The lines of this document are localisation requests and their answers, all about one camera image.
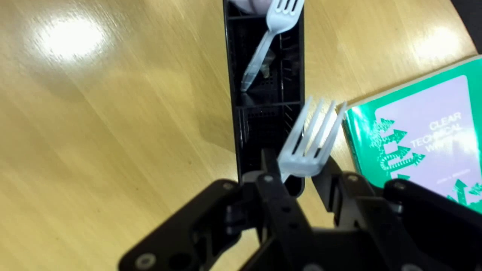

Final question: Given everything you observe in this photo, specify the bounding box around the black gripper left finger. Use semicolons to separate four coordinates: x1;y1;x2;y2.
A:
118;149;323;271

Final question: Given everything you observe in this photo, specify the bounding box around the green and white book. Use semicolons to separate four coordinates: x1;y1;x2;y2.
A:
343;54;482;215

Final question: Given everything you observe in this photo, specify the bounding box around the white plastic fork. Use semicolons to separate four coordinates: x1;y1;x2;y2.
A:
276;96;349;185
240;0;306;94

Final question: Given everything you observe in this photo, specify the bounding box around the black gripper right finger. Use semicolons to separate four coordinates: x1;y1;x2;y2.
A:
314;155;482;271

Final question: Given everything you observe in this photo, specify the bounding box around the black perforated cutlery rack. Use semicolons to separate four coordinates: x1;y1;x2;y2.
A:
222;0;308;198

